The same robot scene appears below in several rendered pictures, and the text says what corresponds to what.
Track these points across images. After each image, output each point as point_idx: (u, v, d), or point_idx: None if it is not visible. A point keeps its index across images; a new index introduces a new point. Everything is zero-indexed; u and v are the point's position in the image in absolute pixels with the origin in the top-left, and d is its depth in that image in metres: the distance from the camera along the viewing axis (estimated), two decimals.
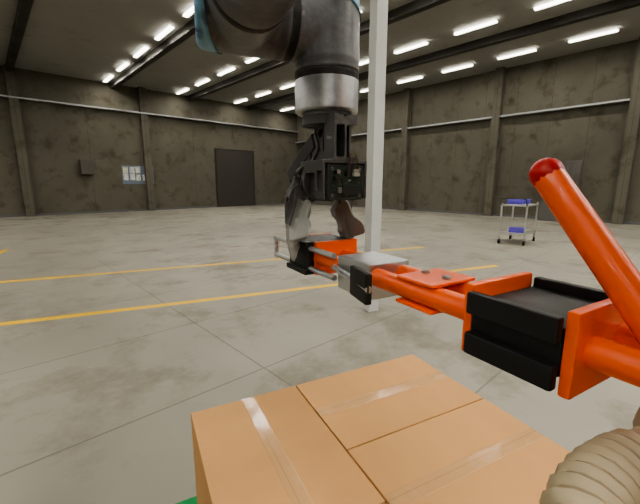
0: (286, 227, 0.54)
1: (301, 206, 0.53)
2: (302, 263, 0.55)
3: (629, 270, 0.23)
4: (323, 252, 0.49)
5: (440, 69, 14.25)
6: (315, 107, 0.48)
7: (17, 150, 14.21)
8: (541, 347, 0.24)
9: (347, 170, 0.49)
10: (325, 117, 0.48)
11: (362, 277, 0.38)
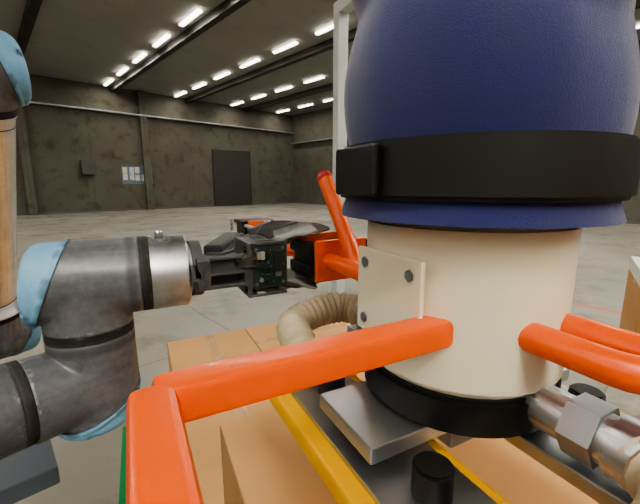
0: (298, 286, 0.56)
1: None
2: None
3: (342, 222, 0.50)
4: (249, 227, 0.77)
5: None
6: (190, 300, 0.44)
7: (21, 151, 14.77)
8: (310, 260, 0.51)
9: (259, 268, 0.45)
10: (199, 287, 0.44)
11: None
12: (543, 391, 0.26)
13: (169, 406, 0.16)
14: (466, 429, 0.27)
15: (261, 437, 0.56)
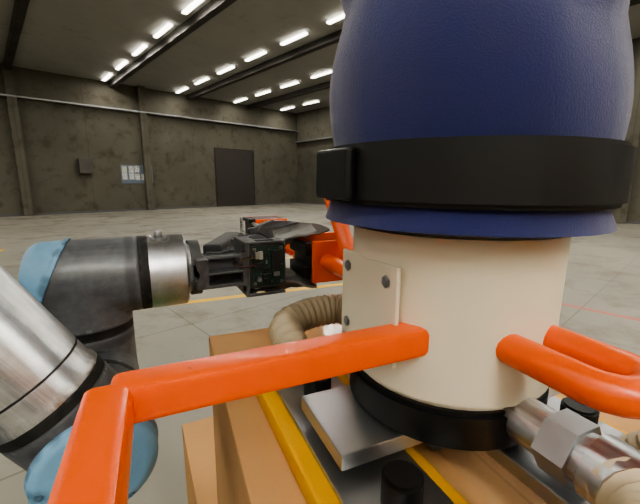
0: (298, 285, 0.56)
1: None
2: None
3: (340, 223, 0.49)
4: (256, 225, 0.77)
5: None
6: (189, 299, 0.45)
7: (15, 149, 14.11)
8: (307, 260, 0.51)
9: (257, 267, 0.45)
10: (198, 287, 0.45)
11: None
12: (523, 405, 0.25)
13: (116, 406, 0.16)
14: (441, 440, 0.26)
15: (250, 346, 0.53)
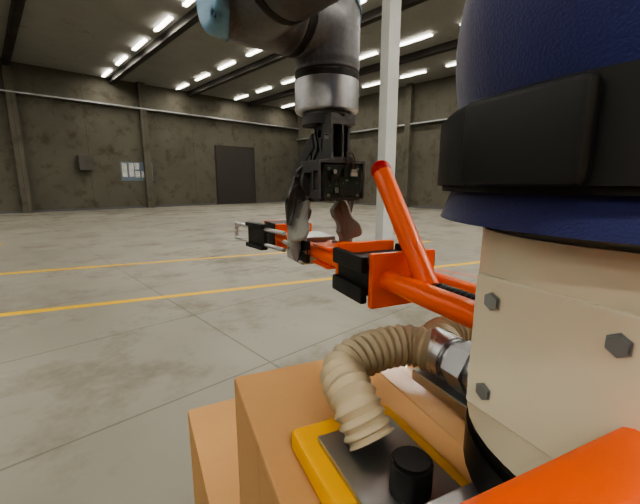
0: (287, 228, 0.54)
1: (301, 206, 0.53)
2: (258, 241, 0.70)
3: (408, 229, 0.37)
4: (275, 231, 0.65)
5: (444, 63, 14.01)
6: (313, 107, 0.48)
7: (14, 145, 13.97)
8: (361, 278, 0.39)
9: (344, 170, 0.49)
10: (323, 117, 0.48)
11: (303, 243, 0.54)
12: None
13: None
14: None
15: (291, 393, 0.41)
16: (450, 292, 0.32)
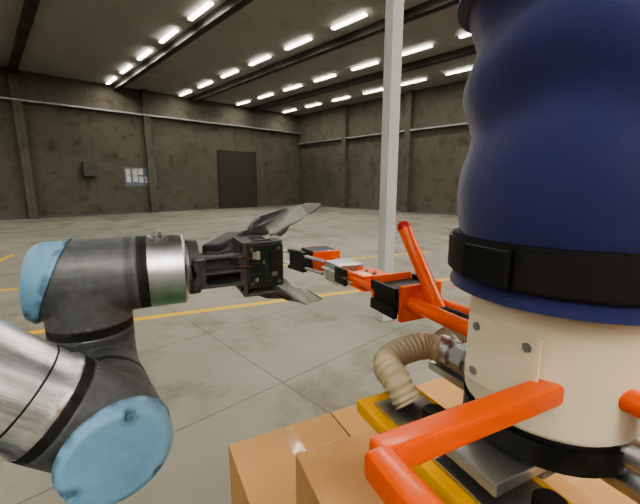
0: (288, 299, 0.56)
1: None
2: (299, 265, 0.89)
3: (424, 270, 0.56)
4: (315, 258, 0.84)
5: None
6: (187, 298, 0.45)
7: (20, 152, 14.19)
8: (393, 302, 0.58)
9: (254, 267, 0.46)
10: (196, 286, 0.45)
11: (342, 271, 0.73)
12: (636, 442, 0.32)
13: (405, 466, 0.23)
14: (571, 470, 0.33)
15: (335, 467, 0.63)
16: (453, 313, 0.51)
